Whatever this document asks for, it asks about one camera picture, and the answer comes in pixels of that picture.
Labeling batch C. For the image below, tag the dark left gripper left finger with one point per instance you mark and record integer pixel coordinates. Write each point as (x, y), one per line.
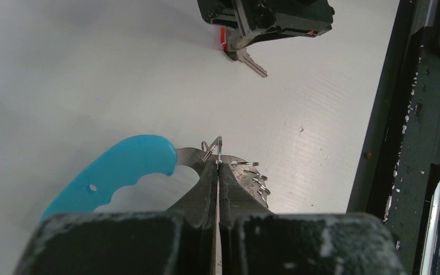
(179, 240)

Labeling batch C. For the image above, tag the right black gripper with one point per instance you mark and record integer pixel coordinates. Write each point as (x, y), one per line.
(245, 20)

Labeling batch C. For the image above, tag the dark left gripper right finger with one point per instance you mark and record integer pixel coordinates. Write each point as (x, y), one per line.
(256, 241)

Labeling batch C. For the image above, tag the red tagged key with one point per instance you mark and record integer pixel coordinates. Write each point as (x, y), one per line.
(241, 55)

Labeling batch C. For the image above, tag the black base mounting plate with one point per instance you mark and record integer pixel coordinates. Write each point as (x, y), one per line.
(398, 175)

